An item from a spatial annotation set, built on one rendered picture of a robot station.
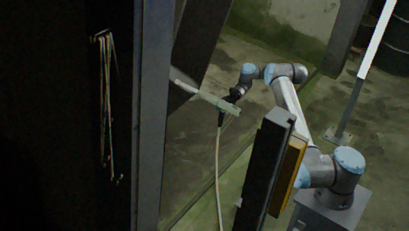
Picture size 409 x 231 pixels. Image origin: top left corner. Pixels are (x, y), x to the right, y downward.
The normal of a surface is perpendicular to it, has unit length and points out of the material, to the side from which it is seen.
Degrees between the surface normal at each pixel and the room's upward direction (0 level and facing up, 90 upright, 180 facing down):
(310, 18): 90
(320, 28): 90
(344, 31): 90
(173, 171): 0
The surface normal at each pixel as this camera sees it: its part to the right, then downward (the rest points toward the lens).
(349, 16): -0.54, 0.46
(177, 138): 0.14, -0.78
